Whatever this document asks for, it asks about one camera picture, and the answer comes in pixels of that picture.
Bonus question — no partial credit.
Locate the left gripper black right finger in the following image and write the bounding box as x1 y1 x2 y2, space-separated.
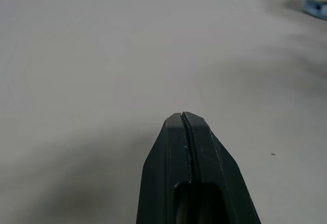
182 111 262 224

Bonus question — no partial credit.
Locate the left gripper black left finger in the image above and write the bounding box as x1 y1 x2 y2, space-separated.
135 112 192 224

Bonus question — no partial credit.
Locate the folded light blue towel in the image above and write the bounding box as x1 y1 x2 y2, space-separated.
302 0 327 21

